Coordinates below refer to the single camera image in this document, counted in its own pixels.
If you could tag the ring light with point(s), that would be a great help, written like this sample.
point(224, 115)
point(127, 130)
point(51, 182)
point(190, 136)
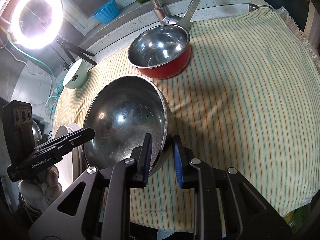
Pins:
point(36, 23)

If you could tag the large steel bowl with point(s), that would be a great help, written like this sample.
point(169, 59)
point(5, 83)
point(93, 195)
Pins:
point(121, 114)

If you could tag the black tripod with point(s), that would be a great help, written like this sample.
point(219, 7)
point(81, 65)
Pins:
point(70, 49)

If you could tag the pale green ceramic bowl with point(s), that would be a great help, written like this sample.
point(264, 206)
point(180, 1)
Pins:
point(76, 76)

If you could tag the pink floral white plate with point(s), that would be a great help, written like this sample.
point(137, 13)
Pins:
point(70, 167)

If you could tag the blue fluted bowl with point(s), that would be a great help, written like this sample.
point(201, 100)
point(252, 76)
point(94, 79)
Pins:
point(107, 12)

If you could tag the gloved left hand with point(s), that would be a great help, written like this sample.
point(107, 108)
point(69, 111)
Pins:
point(39, 196)

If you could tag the black camera box left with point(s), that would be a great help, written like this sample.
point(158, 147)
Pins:
point(17, 126)

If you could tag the striped yellow cloth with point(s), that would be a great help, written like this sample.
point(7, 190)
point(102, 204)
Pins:
point(249, 98)

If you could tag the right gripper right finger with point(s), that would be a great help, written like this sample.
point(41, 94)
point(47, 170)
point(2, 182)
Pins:
point(192, 173)

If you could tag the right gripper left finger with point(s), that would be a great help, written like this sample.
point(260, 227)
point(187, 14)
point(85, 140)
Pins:
point(130, 173)

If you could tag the red steel bowl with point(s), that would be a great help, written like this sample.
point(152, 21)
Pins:
point(161, 52)

